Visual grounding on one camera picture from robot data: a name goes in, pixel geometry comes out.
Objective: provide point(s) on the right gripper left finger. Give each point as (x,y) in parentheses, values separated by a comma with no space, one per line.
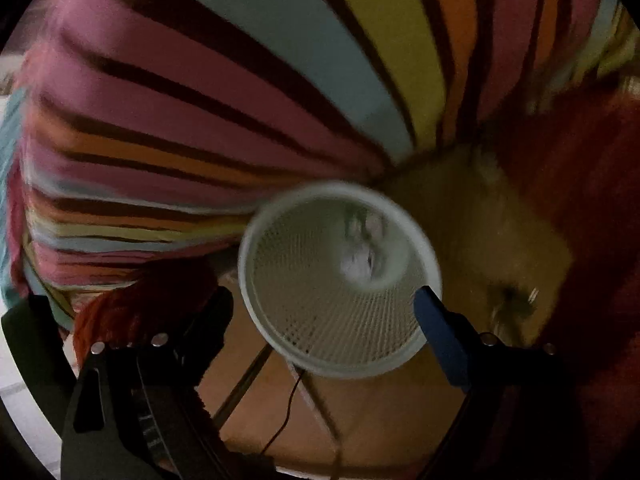
(142,350)

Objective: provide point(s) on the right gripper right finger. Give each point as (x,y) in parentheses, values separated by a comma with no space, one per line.
(505,427)

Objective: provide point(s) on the white paper ball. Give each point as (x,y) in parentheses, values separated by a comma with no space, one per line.
(363,256)

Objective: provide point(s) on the white mesh waste basket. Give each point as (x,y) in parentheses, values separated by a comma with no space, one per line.
(292,286)

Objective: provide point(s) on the striped colourful bed sheet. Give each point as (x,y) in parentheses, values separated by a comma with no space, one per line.
(142,130)

